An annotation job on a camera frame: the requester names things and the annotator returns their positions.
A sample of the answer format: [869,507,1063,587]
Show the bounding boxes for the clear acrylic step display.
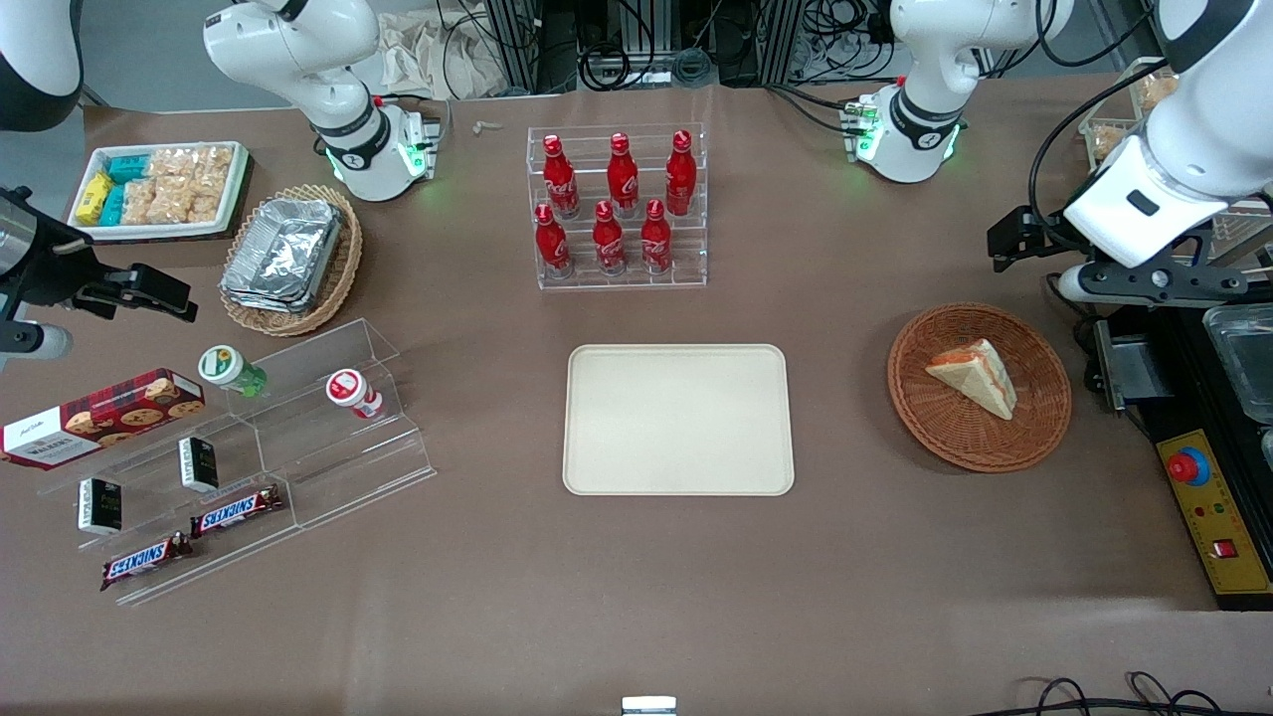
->
[38,318,437,608]

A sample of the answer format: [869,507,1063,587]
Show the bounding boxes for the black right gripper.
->
[18,231,199,325]

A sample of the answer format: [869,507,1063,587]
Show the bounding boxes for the yellow control panel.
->
[1156,430,1273,596]

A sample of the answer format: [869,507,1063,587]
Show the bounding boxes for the crumpled beige paper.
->
[378,10,510,100]

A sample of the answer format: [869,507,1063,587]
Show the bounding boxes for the yellow snack packet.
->
[76,172,112,226]

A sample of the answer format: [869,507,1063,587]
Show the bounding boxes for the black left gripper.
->
[988,206,1097,272]

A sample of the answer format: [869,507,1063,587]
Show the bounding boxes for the black floor cable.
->
[980,671,1273,716]

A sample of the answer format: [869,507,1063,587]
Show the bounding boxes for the triangular sandwich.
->
[925,338,1018,421]

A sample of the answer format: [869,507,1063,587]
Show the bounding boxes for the brown wicker basket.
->
[887,302,1073,473]

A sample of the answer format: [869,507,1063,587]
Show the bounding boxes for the green capped drink bottle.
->
[198,345,268,399]

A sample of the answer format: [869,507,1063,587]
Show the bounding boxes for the white rectangular snack tray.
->
[68,141,250,243]

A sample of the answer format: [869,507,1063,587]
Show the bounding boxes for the clear acrylic bottle rack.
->
[527,123,708,291]

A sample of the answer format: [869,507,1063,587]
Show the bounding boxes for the grey metal bracket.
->
[1094,318,1177,414]

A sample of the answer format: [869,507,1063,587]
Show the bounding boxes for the small black carton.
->
[178,437,220,493]
[78,478,123,536]

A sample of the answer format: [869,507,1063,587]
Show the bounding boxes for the aluminium foil container stack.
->
[221,197,344,314]

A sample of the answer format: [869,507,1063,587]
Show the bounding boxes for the Snickers chocolate bar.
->
[189,485,284,539]
[99,532,195,593]

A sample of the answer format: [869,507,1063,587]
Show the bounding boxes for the red tartan cookie box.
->
[0,368,207,470]

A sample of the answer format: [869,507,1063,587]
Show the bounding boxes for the beige plastic tray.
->
[563,344,796,496]

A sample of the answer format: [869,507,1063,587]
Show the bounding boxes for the coiled black cable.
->
[580,45,657,90]

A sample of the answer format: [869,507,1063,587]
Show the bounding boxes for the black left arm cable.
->
[1027,55,1194,260]

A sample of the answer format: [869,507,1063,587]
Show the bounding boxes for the black machine base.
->
[1089,283,1273,610]

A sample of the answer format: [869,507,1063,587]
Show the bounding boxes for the light oval wicker basket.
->
[219,184,364,337]

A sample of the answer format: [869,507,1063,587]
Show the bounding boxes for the white wire rack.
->
[1079,58,1273,271]

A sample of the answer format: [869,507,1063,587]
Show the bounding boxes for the red capped drink bottle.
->
[325,369,384,421]

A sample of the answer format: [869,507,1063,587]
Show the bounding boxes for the clear glass container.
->
[1203,303,1273,429]

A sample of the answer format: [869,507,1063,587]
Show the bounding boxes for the red cola bottle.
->
[534,203,573,277]
[543,135,580,220]
[666,130,696,217]
[593,201,627,275]
[640,199,673,273]
[608,132,639,218]

